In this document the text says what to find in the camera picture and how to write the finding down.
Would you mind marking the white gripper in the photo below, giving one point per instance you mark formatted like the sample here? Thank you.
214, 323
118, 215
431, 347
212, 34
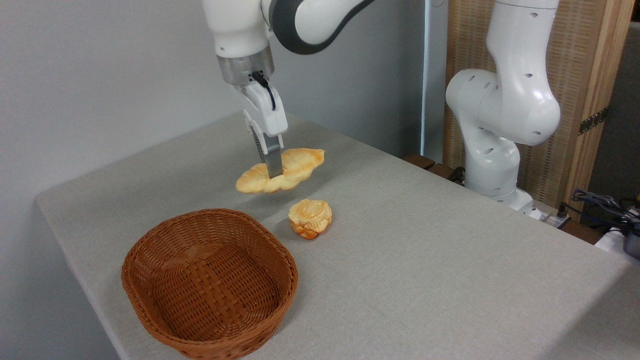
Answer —
267, 112

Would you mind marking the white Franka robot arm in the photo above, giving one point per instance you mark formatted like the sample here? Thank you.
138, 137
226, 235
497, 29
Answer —
510, 100

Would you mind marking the long braided bread loaf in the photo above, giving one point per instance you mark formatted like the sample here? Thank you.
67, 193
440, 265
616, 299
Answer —
300, 167

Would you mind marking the white power strip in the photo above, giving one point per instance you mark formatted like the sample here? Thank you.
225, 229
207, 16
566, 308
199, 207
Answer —
547, 216

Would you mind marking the white cloth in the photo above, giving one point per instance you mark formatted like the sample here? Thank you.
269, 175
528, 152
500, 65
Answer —
610, 242

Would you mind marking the brown woven wicker basket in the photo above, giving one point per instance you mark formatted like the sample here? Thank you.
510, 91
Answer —
210, 285

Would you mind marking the metal screen hinge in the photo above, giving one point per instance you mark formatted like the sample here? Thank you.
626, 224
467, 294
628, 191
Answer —
593, 120

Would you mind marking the grey tablecloth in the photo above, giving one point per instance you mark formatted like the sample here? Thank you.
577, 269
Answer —
425, 260

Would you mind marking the white vertical wall trim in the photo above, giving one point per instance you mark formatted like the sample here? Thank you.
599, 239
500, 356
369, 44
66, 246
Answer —
429, 75

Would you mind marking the brown wooden base board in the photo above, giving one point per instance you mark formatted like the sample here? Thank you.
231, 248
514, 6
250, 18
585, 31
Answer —
430, 166

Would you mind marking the small round bread roll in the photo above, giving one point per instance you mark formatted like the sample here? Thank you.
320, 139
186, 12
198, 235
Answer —
310, 218

